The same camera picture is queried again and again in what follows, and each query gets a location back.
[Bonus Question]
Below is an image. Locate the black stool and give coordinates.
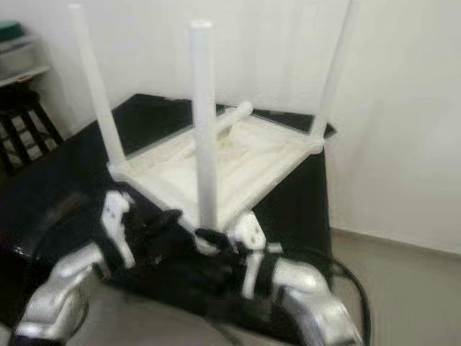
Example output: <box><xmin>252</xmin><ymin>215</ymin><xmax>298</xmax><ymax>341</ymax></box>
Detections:
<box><xmin>0</xmin><ymin>85</ymin><xmax>63</xmax><ymax>172</ymax></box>

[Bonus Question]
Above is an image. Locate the white plastic table leg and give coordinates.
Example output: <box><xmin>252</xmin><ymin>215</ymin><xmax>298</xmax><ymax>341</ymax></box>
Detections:
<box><xmin>188</xmin><ymin>19</ymin><xmax>221</xmax><ymax>231</ymax></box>
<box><xmin>68</xmin><ymin>3</ymin><xmax>127</xmax><ymax>175</ymax></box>
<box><xmin>308</xmin><ymin>0</ymin><xmax>359</xmax><ymax>146</ymax></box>
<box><xmin>179</xmin><ymin>100</ymin><xmax>255</xmax><ymax>158</ymax></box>

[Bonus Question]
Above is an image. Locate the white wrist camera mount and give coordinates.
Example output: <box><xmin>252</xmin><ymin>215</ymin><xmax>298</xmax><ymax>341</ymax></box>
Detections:
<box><xmin>100</xmin><ymin>190</ymin><xmax>137</xmax><ymax>270</ymax></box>
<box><xmin>229</xmin><ymin>210</ymin><xmax>269</xmax><ymax>301</ymax></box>

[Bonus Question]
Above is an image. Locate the white plastic children table top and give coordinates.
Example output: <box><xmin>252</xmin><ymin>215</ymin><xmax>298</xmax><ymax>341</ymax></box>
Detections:
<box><xmin>108</xmin><ymin>107</ymin><xmax>326</xmax><ymax>254</ymax></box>

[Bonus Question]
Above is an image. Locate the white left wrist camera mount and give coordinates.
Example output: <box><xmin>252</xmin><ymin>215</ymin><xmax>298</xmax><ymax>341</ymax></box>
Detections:
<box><xmin>100</xmin><ymin>190</ymin><xmax>137</xmax><ymax>270</ymax></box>

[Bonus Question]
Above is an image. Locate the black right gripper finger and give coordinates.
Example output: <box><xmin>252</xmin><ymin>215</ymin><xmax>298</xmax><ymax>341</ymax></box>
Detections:
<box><xmin>194</xmin><ymin>226</ymin><xmax>238</xmax><ymax>255</ymax></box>

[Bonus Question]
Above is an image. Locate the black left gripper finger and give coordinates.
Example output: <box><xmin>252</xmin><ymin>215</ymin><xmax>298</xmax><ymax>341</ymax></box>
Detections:
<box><xmin>141</xmin><ymin>208</ymin><xmax>185</xmax><ymax>240</ymax></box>

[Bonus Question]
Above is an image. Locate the black tablecloth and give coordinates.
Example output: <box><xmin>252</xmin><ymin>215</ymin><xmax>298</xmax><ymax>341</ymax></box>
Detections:
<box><xmin>0</xmin><ymin>92</ymin><xmax>339</xmax><ymax>344</ymax></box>

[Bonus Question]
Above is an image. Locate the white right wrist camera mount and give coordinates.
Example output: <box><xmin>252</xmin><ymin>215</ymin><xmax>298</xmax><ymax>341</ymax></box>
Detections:
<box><xmin>229</xmin><ymin>210</ymin><xmax>269</xmax><ymax>301</ymax></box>

